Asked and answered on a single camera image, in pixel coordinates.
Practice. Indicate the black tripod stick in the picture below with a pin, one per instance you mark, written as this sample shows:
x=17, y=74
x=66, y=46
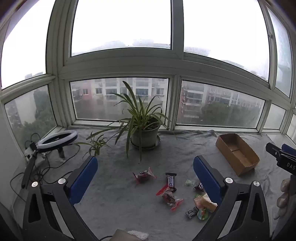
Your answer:
x=29, y=171

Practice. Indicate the small green candy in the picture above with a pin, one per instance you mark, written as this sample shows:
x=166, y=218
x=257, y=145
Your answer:
x=189, y=182

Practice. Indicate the small dark chocolate packet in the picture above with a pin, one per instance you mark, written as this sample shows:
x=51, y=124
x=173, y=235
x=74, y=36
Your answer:
x=199, y=186

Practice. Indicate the pink and white apartment buildings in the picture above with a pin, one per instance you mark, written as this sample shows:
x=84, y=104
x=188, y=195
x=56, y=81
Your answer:
x=194, y=97

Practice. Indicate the grey-green plant pot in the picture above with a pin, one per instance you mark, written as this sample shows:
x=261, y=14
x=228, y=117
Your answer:
x=144, y=138

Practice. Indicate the small spider plant offshoot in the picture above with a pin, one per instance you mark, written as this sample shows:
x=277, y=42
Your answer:
x=96, y=144

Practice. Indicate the person's right hand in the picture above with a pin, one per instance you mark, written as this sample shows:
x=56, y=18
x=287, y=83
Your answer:
x=283, y=201

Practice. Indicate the green spider plant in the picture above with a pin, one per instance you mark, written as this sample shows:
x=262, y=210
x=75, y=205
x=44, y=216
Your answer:
x=136, y=111

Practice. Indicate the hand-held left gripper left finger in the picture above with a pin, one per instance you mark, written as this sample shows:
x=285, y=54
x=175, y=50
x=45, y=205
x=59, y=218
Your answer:
x=84, y=178

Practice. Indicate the grey blanket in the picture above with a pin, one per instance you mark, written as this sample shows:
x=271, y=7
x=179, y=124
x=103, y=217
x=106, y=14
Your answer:
x=115, y=185

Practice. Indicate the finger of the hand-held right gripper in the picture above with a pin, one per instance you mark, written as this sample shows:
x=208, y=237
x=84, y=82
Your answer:
x=272, y=150
x=289, y=147

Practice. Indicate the brown chocolate bar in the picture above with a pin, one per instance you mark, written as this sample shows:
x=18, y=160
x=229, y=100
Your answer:
x=170, y=180

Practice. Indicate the grey-green pot saucer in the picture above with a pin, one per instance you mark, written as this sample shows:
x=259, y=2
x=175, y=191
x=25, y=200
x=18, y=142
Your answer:
x=157, y=143

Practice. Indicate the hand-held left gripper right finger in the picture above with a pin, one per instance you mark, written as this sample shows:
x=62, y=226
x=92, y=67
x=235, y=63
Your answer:
x=205, y=176

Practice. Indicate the cardboard box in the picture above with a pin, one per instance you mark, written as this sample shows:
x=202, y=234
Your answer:
x=240, y=150

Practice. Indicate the white window frame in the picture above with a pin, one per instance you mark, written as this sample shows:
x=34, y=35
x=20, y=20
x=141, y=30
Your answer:
x=115, y=67

